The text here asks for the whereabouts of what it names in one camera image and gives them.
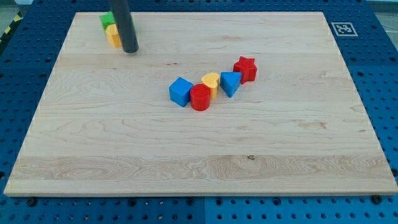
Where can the white fiducial marker tag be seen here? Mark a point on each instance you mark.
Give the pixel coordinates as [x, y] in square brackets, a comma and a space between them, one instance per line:
[344, 29]

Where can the black bolt right front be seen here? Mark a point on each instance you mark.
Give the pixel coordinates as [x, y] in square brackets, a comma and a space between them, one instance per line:
[376, 199]

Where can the blue cube block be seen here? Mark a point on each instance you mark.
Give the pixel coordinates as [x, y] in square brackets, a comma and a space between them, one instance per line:
[179, 91]

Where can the yellow heart block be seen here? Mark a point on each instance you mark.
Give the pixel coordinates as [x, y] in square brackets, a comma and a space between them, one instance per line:
[212, 81]

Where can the black bolt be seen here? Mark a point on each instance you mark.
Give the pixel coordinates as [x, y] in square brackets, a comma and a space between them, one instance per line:
[376, 199]
[31, 202]

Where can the red cylinder block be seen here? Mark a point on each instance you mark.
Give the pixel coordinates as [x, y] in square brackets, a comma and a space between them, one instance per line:
[200, 97]

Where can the light wooden board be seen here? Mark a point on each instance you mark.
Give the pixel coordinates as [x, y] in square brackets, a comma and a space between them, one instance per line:
[105, 125]

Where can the blue triangle block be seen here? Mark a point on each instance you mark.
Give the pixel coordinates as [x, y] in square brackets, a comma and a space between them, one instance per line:
[230, 82]

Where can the yellow pentagon block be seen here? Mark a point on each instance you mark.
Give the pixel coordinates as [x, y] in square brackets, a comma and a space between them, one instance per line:
[112, 35]

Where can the black bolt left front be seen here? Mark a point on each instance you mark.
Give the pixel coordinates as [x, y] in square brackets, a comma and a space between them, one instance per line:
[31, 202]

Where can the red star block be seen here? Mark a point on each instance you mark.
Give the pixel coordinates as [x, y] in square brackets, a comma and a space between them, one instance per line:
[247, 68]

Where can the green block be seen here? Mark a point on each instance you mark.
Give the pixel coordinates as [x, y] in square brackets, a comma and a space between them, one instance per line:
[107, 20]

